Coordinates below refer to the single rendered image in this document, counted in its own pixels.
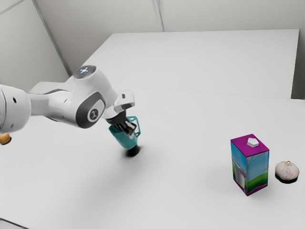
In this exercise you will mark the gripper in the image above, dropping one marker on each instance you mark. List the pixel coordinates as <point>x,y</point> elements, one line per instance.
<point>118,118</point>

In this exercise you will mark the teal faceted mug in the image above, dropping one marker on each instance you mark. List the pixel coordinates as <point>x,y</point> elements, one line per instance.
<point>126,138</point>

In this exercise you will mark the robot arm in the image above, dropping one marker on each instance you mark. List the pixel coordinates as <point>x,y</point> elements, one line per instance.
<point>59,102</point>

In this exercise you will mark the small yellow-brown round object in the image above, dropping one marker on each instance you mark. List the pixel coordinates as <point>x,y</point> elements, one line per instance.
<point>4,138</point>

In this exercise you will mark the milk carton with purple top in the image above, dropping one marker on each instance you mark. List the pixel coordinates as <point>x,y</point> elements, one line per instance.
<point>249,164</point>

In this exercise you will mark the white garlic bulb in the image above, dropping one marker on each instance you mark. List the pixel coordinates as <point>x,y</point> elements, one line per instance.
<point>286,170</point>

